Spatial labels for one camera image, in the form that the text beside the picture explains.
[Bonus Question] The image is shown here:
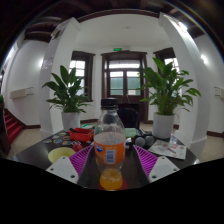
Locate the dark-framed window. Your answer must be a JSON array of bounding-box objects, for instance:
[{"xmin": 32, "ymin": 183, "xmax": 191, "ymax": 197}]
[
  {"xmin": 153, "ymin": 47, "xmax": 183, "ymax": 98},
  {"xmin": 68, "ymin": 50, "xmax": 96, "ymax": 101}
]

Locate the colourful round stickers sheet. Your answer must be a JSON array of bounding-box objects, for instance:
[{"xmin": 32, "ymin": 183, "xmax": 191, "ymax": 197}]
[{"xmin": 43, "ymin": 130, "xmax": 81, "ymax": 146}]

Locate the red box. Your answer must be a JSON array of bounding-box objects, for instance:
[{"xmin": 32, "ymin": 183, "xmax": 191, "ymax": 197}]
[{"xmin": 68, "ymin": 127, "xmax": 95, "ymax": 143}]

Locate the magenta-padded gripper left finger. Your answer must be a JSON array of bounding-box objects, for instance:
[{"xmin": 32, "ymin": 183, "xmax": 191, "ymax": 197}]
[{"xmin": 45, "ymin": 144, "xmax": 96, "ymax": 188}]

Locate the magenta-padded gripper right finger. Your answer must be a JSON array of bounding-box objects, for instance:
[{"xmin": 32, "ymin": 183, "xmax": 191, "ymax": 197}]
[{"xmin": 132, "ymin": 144, "xmax": 181, "ymax": 186}]

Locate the green notebook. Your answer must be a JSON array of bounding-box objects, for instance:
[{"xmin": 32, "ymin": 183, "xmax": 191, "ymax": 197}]
[{"xmin": 123, "ymin": 127, "xmax": 138, "ymax": 138}]

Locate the orange drink plastic bottle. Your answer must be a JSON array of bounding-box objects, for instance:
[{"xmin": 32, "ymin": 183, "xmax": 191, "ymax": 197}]
[{"xmin": 93, "ymin": 97, "xmax": 127, "ymax": 192}]

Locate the small red round object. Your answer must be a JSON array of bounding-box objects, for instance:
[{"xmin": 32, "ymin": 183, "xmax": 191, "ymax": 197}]
[{"xmin": 72, "ymin": 143, "xmax": 84, "ymax": 153}]

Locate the dark wooden double door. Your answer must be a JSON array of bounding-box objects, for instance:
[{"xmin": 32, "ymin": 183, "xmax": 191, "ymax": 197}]
[{"xmin": 100, "ymin": 50, "xmax": 149, "ymax": 123}]

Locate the printed paper leaflet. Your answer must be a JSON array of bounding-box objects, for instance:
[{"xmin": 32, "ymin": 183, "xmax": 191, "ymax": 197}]
[{"xmin": 148, "ymin": 139, "xmax": 188, "ymax": 161}]

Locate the red carpeted staircase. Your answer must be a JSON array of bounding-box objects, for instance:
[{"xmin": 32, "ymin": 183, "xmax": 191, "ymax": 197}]
[{"xmin": 2, "ymin": 108, "xmax": 24, "ymax": 144}]

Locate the black chair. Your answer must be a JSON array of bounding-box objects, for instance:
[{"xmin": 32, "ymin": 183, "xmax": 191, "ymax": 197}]
[{"xmin": 116, "ymin": 106, "xmax": 141, "ymax": 129}]

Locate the pale yellow mug green handle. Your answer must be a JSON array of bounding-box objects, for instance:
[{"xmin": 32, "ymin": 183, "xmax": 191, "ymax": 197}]
[{"xmin": 47, "ymin": 146, "xmax": 77, "ymax": 164}]

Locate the green plant in white pot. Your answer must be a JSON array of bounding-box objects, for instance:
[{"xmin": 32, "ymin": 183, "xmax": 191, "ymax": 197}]
[
  {"xmin": 139, "ymin": 57, "xmax": 202, "ymax": 140},
  {"xmin": 41, "ymin": 65, "xmax": 94, "ymax": 133}
]

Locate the grey ball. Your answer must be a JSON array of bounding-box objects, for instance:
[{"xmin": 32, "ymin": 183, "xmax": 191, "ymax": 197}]
[
  {"xmin": 144, "ymin": 135, "xmax": 155, "ymax": 147},
  {"xmin": 134, "ymin": 136, "xmax": 147, "ymax": 148}
]

